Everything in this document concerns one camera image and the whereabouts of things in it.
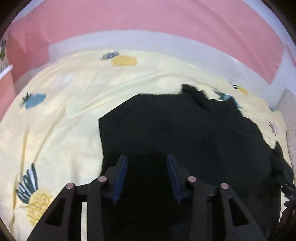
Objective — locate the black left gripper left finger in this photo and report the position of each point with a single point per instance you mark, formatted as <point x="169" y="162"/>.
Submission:
<point x="62" y="219"/>

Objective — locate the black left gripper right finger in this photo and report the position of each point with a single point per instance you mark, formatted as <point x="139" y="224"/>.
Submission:
<point x="216" y="212"/>

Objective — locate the black large coat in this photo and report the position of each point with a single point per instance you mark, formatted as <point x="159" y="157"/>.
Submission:
<point x="210" y="138"/>

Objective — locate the pink speckled pillow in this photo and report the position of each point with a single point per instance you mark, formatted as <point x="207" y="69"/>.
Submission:
<point x="291" y="144"/>

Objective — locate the yellow pineapple print bedsheet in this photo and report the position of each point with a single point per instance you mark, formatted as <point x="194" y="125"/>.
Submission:
<point x="50" y="133"/>

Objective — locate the white bed headboard panel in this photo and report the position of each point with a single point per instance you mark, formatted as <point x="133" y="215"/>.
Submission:
<point x="190" y="51"/>

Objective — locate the pineapple print hanging cloth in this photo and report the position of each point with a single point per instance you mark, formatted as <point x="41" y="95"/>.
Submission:
<point x="5" y="66"/>

